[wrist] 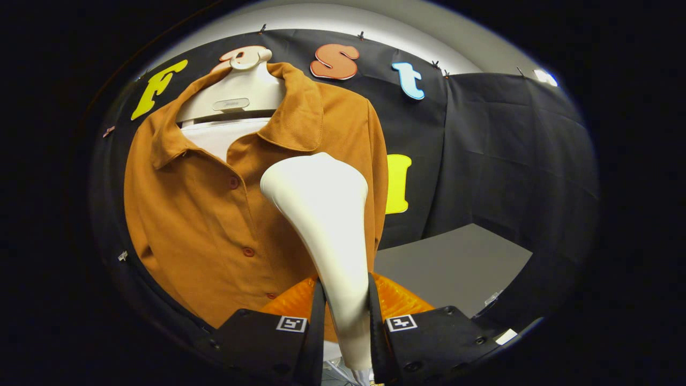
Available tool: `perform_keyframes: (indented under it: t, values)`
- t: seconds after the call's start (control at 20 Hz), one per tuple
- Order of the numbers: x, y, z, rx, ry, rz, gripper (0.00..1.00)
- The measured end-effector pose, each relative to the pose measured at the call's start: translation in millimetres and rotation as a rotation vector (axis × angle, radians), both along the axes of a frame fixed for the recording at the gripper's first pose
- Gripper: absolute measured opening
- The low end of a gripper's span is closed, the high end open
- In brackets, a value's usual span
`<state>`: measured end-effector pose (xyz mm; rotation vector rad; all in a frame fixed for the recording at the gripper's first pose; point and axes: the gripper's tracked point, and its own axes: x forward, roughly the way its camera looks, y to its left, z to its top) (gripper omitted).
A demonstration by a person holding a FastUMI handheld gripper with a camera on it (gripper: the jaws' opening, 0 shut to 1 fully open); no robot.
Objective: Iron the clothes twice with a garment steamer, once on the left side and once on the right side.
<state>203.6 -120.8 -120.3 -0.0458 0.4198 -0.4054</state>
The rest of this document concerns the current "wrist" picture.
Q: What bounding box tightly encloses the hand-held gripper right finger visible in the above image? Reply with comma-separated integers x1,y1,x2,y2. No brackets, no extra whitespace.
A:
367,272,504,386

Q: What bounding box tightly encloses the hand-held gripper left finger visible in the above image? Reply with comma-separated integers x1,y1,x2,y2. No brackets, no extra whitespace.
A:
201,273,327,386

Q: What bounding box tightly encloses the brown button shirt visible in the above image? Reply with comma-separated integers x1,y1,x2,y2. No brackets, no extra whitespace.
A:
123,62,389,344

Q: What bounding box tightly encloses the black backdrop cloth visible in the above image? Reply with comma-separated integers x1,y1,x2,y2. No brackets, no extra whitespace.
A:
88,28,600,344

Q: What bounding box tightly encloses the white mannequin torso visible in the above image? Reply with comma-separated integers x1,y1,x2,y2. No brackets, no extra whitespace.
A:
176,46,286,162

